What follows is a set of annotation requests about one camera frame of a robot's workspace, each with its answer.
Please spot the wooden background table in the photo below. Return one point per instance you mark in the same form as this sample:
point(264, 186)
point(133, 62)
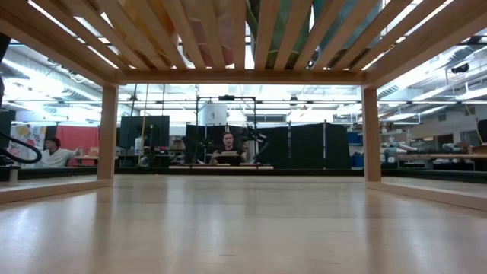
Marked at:
point(190, 167)

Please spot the white cylindrical tank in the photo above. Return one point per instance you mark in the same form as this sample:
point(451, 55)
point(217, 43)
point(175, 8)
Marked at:
point(213, 114)

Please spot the green faceted mug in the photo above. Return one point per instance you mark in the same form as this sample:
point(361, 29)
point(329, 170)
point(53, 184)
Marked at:
point(284, 26)

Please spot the black background robot arm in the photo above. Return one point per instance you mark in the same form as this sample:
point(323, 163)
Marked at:
point(255, 139)

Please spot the long background workbench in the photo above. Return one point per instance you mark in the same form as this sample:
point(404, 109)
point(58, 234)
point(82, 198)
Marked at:
point(437, 157)

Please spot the pink mug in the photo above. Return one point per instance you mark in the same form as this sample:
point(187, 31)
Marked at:
point(222, 19)

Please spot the yellow mug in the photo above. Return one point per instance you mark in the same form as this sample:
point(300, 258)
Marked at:
point(139, 17)

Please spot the person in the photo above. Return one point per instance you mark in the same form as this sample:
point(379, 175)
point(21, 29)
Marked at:
point(57, 158)
point(228, 150)
point(178, 144)

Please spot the colourful poster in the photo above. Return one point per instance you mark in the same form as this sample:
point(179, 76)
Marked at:
point(26, 137)

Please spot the black gantry frame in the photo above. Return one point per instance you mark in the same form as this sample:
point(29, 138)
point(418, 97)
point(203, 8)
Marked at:
point(226, 97)

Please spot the blue storage bin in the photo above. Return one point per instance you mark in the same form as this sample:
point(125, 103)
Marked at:
point(357, 160)
point(354, 137)

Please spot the wooden slatted rack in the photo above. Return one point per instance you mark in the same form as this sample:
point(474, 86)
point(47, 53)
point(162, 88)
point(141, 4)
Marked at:
point(243, 76)

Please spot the wide black partition screen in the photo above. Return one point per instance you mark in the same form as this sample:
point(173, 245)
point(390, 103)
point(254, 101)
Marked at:
point(304, 146)

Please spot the light blue faceted mug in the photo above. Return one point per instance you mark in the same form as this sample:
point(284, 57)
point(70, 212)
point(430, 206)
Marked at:
point(348, 19)

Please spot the red partition panel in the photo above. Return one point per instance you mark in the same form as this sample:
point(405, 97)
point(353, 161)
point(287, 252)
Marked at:
point(81, 141)

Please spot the black ceiling fixture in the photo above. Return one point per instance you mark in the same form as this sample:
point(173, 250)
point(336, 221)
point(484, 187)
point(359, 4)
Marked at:
point(460, 68)

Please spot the black aluminium table frame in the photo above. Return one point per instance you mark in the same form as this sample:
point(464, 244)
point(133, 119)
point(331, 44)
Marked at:
point(304, 172)

